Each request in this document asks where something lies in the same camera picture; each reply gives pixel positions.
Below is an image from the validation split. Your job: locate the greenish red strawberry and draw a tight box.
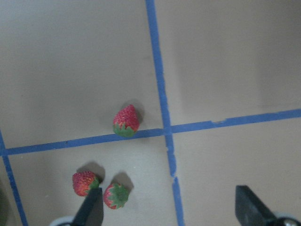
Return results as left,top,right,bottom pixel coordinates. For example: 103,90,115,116
72,171,100,196

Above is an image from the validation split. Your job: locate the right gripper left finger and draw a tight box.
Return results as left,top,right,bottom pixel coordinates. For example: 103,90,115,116
72,187,104,226

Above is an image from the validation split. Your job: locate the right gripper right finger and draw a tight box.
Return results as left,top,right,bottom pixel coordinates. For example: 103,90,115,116
235,185,301,226

